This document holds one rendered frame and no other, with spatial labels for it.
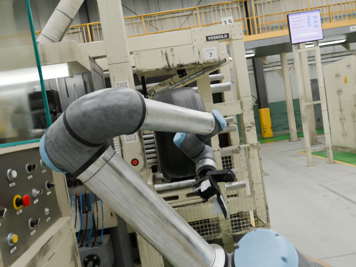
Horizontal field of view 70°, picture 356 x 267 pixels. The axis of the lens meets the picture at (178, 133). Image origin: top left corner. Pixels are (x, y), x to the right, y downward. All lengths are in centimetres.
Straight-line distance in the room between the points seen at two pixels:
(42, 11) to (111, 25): 1136
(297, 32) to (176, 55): 386
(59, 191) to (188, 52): 120
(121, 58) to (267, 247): 126
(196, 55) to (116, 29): 58
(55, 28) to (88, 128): 152
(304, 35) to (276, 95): 641
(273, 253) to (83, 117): 55
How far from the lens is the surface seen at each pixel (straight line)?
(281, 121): 1165
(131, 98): 60
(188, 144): 107
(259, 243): 76
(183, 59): 186
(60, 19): 206
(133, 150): 155
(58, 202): 137
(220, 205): 98
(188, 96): 144
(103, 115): 57
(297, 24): 553
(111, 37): 164
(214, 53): 190
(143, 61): 185
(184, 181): 151
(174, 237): 71
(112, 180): 64
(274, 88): 1170
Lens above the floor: 127
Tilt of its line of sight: 3 degrees down
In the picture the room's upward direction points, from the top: 9 degrees counter-clockwise
